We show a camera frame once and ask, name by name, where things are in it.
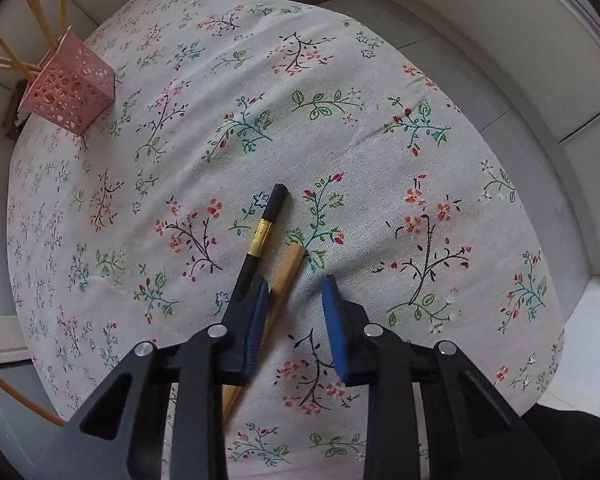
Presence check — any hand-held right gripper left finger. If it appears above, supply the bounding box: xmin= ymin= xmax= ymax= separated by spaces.
xmin=45 ymin=277 xmax=271 ymax=480

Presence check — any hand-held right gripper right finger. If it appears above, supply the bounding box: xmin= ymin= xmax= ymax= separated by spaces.
xmin=320 ymin=274 xmax=561 ymax=480

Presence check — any single bamboo chopstick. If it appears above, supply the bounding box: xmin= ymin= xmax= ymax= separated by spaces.
xmin=221 ymin=242 xmax=308 ymax=428
xmin=0 ymin=359 xmax=67 ymax=427

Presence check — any black chopstick with gold band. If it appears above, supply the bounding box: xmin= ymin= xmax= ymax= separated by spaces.
xmin=232 ymin=183 xmax=288 ymax=301

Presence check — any pink perforated utensil holder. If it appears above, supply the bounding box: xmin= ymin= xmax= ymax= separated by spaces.
xmin=20 ymin=25 xmax=117 ymax=136

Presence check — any group of wooden chopsticks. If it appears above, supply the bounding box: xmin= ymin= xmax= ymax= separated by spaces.
xmin=0 ymin=0 xmax=73 ymax=81

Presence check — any floral tablecloth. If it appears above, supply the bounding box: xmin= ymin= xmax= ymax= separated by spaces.
xmin=5 ymin=0 xmax=566 ymax=480

